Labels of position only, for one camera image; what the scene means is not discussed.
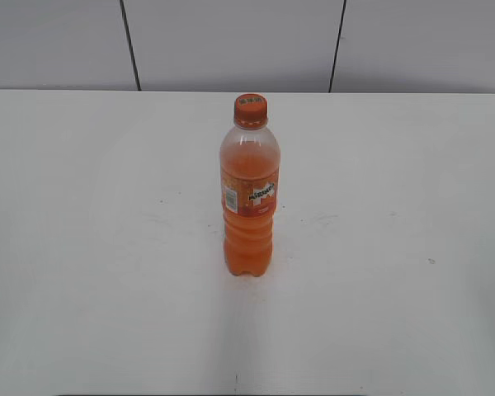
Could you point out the orange Mirinda soda bottle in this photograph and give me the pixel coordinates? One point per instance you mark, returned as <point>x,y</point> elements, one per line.
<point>249,175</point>

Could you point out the orange bottle cap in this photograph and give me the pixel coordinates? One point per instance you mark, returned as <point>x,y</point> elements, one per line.
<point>250,111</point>

